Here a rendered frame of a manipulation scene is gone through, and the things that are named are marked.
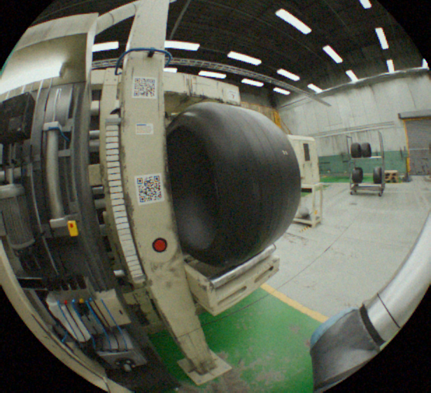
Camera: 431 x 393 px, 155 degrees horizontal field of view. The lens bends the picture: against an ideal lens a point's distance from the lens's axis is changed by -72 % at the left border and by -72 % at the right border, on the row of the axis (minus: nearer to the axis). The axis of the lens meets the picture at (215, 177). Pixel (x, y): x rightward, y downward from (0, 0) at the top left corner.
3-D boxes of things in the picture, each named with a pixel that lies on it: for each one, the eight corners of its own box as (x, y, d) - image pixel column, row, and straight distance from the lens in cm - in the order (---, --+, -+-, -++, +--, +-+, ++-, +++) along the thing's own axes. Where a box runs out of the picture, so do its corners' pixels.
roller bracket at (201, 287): (210, 309, 54) (206, 287, 48) (161, 261, 85) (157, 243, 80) (219, 304, 56) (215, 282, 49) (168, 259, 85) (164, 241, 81)
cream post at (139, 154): (201, 375, 133) (155, -27, 132) (190, 364, 138) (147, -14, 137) (217, 368, 134) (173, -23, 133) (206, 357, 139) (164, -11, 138)
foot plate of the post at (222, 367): (198, 385, 131) (196, 384, 127) (176, 361, 141) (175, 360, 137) (232, 368, 133) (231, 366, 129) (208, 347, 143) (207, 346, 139)
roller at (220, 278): (208, 294, 56) (206, 284, 53) (201, 288, 59) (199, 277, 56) (276, 252, 76) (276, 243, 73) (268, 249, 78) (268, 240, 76)
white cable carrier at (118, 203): (135, 283, 54) (106, 115, 48) (131, 275, 58) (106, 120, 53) (147, 280, 54) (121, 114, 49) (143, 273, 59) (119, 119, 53)
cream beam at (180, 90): (147, 91, 82) (148, 67, 89) (136, 111, 104) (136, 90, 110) (242, 105, 112) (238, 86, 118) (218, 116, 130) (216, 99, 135)
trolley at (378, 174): (383, 197, 572) (379, 130, 562) (348, 195, 598) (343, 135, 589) (385, 192, 638) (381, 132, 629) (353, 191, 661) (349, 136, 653)
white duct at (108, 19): (37, 57, 110) (171, -11, 177) (40, 69, 118) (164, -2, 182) (45, 65, 101) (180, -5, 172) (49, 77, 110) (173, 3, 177)
